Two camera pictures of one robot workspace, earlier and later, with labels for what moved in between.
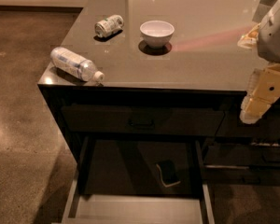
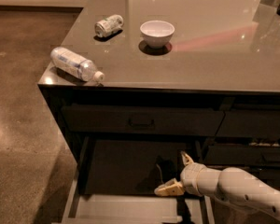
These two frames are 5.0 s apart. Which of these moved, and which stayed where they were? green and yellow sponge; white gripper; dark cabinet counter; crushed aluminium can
Moved: white gripper
Stayed: crushed aluminium can; dark cabinet counter; green and yellow sponge
